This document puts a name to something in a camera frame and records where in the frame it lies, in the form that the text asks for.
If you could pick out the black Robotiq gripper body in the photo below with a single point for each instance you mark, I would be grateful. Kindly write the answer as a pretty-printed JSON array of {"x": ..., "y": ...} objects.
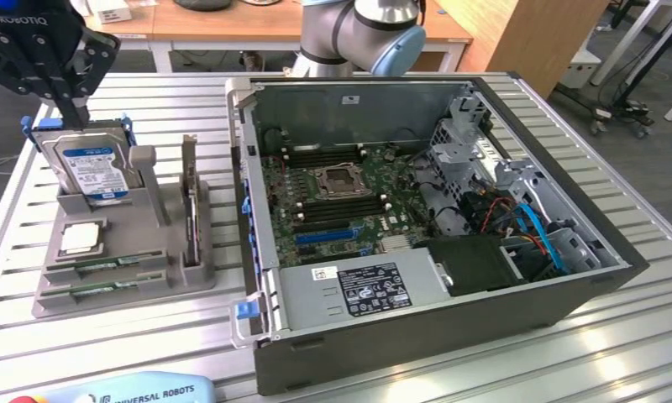
[{"x": 28, "y": 12}]

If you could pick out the black RAM slot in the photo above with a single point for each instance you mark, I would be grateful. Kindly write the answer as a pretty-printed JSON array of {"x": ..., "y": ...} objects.
[
  {"x": 343, "y": 210},
  {"x": 325, "y": 158},
  {"x": 325, "y": 163},
  {"x": 342, "y": 205},
  {"x": 341, "y": 200},
  {"x": 325, "y": 153},
  {"x": 325, "y": 148},
  {"x": 345, "y": 216}
]

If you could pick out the green RAM stick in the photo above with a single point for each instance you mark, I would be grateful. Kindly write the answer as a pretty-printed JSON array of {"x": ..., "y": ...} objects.
[
  {"x": 107, "y": 286},
  {"x": 103, "y": 264}
]

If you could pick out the white cardboard box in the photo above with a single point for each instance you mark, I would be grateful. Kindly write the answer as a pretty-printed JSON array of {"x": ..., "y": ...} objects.
[{"x": 114, "y": 10}]

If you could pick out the blue plastic disk caddy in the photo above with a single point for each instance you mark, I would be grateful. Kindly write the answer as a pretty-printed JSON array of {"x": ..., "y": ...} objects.
[{"x": 124, "y": 124}]

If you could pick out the hard disk with blue label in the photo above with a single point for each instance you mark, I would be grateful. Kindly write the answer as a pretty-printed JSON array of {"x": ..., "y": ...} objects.
[{"x": 92, "y": 168}]

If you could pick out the silver CPU chip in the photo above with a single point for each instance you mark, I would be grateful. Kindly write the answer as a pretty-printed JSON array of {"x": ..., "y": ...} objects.
[{"x": 82, "y": 238}]

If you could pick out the blue card retainer strip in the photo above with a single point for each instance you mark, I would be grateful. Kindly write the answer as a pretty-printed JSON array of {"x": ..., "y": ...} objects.
[{"x": 247, "y": 214}]

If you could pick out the grey plastic parts rack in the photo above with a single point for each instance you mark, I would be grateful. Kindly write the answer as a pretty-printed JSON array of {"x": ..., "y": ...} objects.
[{"x": 140, "y": 268}]

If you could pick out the metal CPU socket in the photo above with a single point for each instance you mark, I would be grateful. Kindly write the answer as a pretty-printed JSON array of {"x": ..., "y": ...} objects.
[{"x": 339, "y": 179}]

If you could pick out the blue expansion slot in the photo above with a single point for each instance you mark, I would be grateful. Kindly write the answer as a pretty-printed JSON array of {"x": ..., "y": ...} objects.
[{"x": 325, "y": 237}]

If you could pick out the green motherboard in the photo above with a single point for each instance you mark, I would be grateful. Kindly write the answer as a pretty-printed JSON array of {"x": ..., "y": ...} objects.
[{"x": 365, "y": 226}]

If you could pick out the blue case latch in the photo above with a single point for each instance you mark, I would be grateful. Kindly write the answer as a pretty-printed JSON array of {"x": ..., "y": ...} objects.
[{"x": 245, "y": 310}]

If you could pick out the grey power supply unit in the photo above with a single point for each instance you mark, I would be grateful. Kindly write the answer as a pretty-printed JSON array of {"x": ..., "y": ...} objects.
[{"x": 314, "y": 294}]

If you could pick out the metal disk bay cage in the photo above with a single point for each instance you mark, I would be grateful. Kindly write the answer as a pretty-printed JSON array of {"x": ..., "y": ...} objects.
[{"x": 459, "y": 159}]

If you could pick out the small silver heat sink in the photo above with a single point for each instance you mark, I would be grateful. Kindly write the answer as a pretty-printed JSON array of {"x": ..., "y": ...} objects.
[{"x": 398, "y": 243}]

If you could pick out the wooden cabinet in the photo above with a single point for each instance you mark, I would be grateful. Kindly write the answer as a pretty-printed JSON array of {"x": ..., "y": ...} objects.
[{"x": 533, "y": 38}]

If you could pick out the light blue teach pendant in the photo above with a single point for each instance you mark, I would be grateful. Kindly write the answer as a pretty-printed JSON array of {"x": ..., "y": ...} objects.
[{"x": 135, "y": 390}]

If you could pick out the white drawer unit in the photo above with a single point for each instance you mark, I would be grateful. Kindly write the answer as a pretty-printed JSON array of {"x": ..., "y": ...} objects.
[{"x": 584, "y": 67}]

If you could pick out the black wheeled stand base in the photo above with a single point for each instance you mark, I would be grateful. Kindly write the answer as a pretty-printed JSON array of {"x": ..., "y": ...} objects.
[{"x": 622, "y": 115}]

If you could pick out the black open PC case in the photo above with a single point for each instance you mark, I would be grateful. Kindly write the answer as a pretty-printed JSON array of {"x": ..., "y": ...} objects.
[{"x": 482, "y": 336}]

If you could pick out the wooden desk with white frame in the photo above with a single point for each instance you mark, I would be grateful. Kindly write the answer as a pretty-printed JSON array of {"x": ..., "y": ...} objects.
[{"x": 269, "y": 25}]

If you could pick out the graphics card with metal bracket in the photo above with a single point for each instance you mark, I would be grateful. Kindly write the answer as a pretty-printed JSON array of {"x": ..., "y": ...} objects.
[{"x": 191, "y": 197}]

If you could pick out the white table frame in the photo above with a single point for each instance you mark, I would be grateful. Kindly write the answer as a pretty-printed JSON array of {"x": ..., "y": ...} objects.
[{"x": 640, "y": 38}]

